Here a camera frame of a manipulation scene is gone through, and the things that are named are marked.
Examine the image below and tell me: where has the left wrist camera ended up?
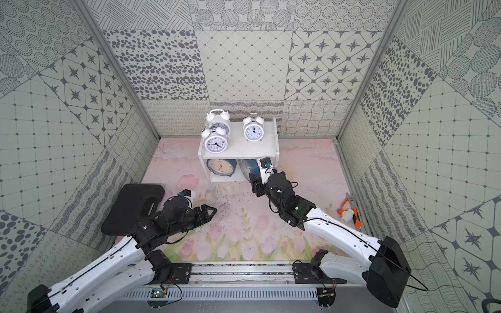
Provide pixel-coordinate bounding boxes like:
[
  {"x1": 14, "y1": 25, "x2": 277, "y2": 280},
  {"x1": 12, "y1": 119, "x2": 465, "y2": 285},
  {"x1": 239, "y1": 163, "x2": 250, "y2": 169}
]
[{"x1": 178, "y1": 189, "x2": 196, "y2": 208}]

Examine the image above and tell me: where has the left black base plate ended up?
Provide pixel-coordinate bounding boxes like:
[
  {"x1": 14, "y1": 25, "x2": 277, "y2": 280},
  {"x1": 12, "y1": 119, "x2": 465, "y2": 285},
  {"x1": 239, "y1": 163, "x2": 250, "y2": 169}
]
[{"x1": 159, "y1": 263, "x2": 193, "y2": 285}]

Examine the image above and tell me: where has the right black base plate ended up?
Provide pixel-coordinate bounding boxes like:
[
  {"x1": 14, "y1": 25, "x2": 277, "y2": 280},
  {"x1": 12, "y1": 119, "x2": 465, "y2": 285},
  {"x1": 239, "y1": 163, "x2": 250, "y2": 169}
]
[{"x1": 292, "y1": 260, "x2": 347, "y2": 287}]

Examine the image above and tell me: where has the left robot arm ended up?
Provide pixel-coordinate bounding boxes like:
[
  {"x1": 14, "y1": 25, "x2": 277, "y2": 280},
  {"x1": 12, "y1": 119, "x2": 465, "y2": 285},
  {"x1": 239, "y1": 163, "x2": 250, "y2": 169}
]
[{"x1": 27, "y1": 196, "x2": 217, "y2": 312}]

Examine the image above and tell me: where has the orange white tool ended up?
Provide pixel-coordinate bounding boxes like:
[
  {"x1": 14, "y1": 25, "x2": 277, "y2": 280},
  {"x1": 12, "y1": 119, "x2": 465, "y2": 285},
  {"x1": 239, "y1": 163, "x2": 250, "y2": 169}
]
[{"x1": 337, "y1": 193, "x2": 362, "y2": 231}]

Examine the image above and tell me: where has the black pad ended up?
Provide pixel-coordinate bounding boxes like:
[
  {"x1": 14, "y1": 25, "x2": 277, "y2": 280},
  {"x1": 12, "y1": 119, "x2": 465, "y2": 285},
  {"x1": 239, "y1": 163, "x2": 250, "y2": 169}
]
[{"x1": 100, "y1": 184, "x2": 165, "y2": 236}]

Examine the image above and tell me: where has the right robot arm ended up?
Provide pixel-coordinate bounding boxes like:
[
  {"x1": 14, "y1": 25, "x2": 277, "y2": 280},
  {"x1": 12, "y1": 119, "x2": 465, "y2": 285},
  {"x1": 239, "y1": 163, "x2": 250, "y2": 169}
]
[{"x1": 249, "y1": 172, "x2": 412, "y2": 308}]

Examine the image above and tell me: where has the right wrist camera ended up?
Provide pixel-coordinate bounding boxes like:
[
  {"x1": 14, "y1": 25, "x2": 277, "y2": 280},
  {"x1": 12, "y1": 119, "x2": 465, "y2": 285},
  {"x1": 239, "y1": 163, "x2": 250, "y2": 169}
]
[{"x1": 257, "y1": 157, "x2": 277, "y2": 185}]

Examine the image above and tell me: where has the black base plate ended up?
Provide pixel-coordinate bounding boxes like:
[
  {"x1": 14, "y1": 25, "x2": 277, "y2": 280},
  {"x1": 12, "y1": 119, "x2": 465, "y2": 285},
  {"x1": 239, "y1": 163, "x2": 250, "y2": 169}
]
[
  {"x1": 292, "y1": 260, "x2": 347, "y2": 287},
  {"x1": 159, "y1": 263, "x2": 193, "y2": 285}
]

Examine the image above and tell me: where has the blue round alarm clock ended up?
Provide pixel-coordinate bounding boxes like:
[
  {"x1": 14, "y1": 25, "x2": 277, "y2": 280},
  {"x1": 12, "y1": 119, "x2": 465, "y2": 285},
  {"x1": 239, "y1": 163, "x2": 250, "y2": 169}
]
[
  {"x1": 238, "y1": 159, "x2": 261, "y2": 182},
  {"x1": 206, "y1": 159, "x2": 237, "y2": 177}
]

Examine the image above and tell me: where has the aluminium mounting rail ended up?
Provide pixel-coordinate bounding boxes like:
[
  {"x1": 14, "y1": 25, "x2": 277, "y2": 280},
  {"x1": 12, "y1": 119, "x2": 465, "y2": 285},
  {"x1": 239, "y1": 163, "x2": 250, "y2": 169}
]
[{"x1": 80, "y1": 260, "x2": 404, "y2": 288}]

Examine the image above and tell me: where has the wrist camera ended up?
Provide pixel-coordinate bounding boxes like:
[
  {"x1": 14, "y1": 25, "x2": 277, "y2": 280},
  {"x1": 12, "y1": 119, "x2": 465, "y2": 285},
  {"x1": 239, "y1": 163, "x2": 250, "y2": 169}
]
[
  {"x1": 257, "y1": 157, "x2": 277, "y2": 185},
  {"x1": 178, "y1": 189, "x2": 196, "y2": 208}
]

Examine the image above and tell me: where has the white twin-bell alarm clock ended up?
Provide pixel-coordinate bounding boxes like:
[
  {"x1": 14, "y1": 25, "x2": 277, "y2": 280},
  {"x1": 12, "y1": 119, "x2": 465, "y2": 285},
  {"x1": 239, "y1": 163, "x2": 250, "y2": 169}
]
[
  {"x1": 201, "y1": 127, "x2": 228, "y2": 153},
  {"x1": 206, "y1": 109, "x2": 231, "y2": 135},
  {"x1": 243, "y1": 113, "x2": 264, "y2": 142}
]

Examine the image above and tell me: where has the perforated cable duct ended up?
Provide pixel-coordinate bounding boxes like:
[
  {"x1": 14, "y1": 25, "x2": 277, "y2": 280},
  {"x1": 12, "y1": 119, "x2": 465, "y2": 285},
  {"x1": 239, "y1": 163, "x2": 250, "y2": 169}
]
[{"x1": 119, "y1": 286, "x2": 317, "y2": 301}]

